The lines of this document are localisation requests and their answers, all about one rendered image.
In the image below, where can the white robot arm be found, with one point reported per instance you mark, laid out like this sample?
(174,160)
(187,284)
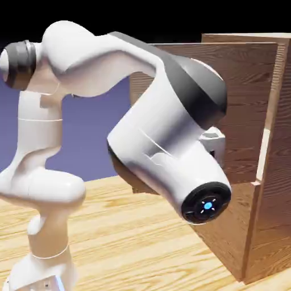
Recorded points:
(159,127)

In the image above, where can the large wooden cabinet door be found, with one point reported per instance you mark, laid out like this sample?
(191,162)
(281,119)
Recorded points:
(247,91)

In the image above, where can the small wooden cabinet door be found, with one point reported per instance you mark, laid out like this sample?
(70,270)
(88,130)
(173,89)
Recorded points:
(229,241)

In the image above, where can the wooden cabinet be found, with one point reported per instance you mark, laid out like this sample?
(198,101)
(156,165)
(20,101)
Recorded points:
(277,204)

